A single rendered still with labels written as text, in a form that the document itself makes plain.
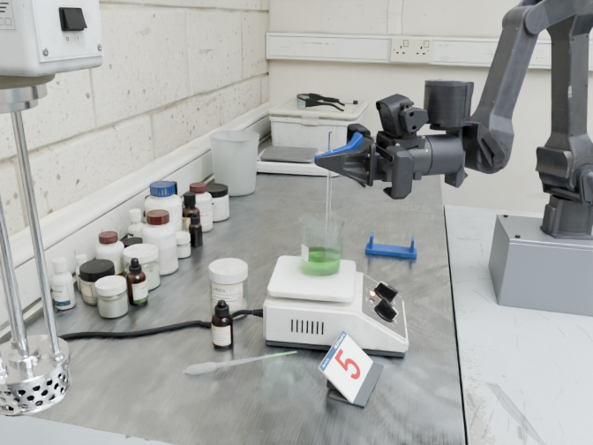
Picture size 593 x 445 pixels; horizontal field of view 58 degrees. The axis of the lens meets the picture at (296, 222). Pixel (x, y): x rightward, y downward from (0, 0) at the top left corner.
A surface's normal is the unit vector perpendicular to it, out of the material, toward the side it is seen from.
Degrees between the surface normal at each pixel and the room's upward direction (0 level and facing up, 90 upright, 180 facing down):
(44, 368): 0
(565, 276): 90
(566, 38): 109
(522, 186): 90
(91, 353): 0
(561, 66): 99
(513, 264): 90
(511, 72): 86
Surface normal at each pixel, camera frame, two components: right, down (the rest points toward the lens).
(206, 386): 0.02, -0.93
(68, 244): 0.97, 0.10
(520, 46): 0.32, 0.27
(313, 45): -0.22, 0.34
